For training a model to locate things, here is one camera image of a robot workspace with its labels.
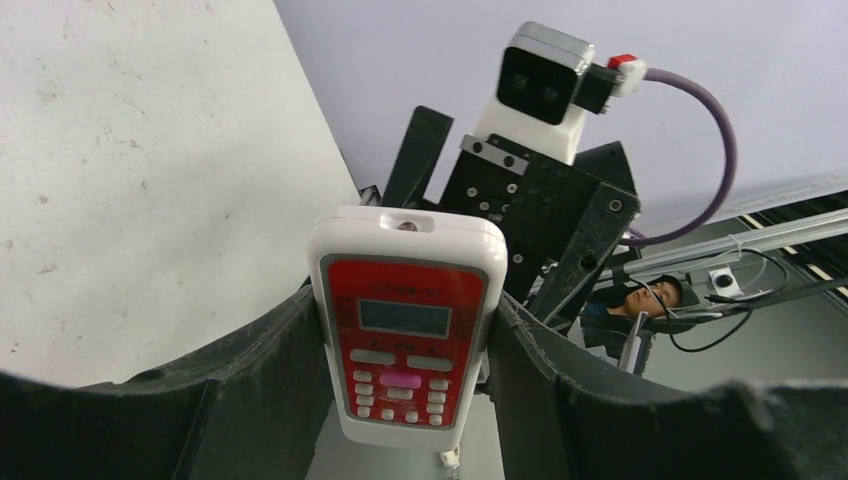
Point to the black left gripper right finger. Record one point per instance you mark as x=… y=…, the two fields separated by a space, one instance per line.
x=563 y=413

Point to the overhead aluminium frame bar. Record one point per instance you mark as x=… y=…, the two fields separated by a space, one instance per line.
x=791 y=233

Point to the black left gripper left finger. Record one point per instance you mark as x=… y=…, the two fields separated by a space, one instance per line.
x=250 y=405

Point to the person with black cap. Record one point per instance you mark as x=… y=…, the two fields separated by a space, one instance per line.
x=608 y=315

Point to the white remote control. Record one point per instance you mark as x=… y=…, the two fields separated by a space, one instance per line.
x=406 y=299

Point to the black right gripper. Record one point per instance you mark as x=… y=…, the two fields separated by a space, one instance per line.
x=574 y=215

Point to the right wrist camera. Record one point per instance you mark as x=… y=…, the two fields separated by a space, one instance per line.
x=547 y=84

